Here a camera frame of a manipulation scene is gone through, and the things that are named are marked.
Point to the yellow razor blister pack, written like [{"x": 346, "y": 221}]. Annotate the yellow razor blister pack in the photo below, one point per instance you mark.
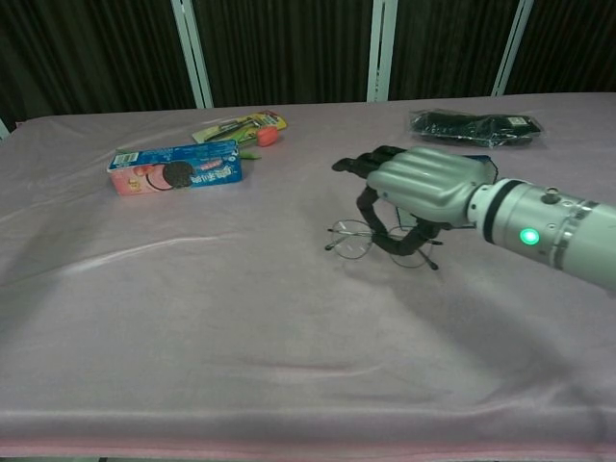
[{"x": 226, "y": 129}]

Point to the white metal frame post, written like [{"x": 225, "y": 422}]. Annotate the white metal frame post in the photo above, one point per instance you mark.
[
  {"x": 512, "y": 48},
  {"x": 195, "y": 53},
  {"x": 381, "y": 53},
  {"x": 3, "y": 129}
]

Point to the pink tablecloth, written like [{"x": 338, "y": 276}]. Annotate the pink tablecloth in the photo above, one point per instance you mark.
[{"x": 240, "y": 327}]

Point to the black gloves in plastic bag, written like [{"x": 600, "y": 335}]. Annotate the black gloves in plastic bag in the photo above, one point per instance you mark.
[{"x": 471, "y": 127}]

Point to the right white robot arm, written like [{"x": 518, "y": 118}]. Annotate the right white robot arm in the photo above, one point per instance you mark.
[{"x": 553, "y": 216}]

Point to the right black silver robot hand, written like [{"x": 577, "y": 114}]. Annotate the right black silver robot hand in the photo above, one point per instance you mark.
[{"x": 423, "y": 183}]

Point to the blue pink cookie box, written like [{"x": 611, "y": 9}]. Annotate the blue pink cookie box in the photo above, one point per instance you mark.
[{"x": 202, "y": 166}]

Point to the artificial red tulip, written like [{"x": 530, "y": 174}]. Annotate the artificial red tulip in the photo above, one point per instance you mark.
[{"x": 267, "y": 136}]

